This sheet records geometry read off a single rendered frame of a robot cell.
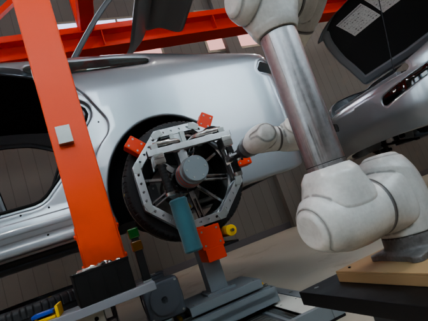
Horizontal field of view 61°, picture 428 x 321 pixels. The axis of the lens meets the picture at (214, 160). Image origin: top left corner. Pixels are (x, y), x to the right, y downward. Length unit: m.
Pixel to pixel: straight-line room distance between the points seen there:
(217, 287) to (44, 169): 4.65
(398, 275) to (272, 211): 6.03
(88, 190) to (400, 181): 1.19
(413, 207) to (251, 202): 5.84
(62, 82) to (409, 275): 1.51
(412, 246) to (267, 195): 5.99
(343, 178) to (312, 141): 0.12
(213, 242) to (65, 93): 0.99
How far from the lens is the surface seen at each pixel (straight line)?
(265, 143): 1.38
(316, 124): 0.93
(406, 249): 1.06
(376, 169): 1.04
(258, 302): 1.97
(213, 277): 2.02
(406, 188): 1.03
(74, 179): 1.65
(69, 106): 1.75
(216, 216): 1.91
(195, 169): 1.74
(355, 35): 5.15
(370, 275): 1.05
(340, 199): 0.88
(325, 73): 8.78
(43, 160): 6.31
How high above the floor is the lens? 0.58
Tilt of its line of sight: 9 degrees up
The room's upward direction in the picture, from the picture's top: 19 degrees counter-clockwise
